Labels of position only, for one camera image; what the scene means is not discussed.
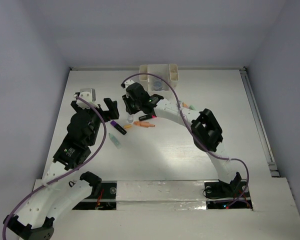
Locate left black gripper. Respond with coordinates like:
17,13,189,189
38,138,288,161
72,98,118,146

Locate black purple highlighter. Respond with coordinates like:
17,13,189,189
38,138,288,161
110,120,127,135

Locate black pink highlighter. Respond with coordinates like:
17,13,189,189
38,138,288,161
138,114,156,121

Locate clear jar of paperclips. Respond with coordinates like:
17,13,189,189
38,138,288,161
152,79,164,91

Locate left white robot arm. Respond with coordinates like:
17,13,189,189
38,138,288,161
1,91,120,240

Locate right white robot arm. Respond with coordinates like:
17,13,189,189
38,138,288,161
121,80,247,199

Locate yellow highlighter cap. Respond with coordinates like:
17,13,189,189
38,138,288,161
123,124,133,130

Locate orange highlighter pen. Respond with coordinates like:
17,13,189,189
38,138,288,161
133,121,156,128

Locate green highlighter lower left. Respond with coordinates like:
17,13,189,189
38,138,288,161
108,133,122,149

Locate cream perforated organizer basket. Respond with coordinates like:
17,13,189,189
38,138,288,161
139,63,179,92

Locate pink highlighter pen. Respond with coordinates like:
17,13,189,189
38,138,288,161
182,102,189,109

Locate mint green cap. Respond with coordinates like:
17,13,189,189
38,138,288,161
189,105,196,111

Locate silver foil strip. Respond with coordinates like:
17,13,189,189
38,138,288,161
115,180,207,212

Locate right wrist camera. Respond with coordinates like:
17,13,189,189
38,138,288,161
120,79,135,89

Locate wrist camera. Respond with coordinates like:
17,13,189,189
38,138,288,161
120,79,135,89
74,88,97,109

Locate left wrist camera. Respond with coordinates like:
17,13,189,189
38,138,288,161
74,88,97,109

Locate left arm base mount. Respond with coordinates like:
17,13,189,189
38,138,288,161
73,181,117,211

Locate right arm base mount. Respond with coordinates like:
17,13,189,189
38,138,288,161
202,181,253,210

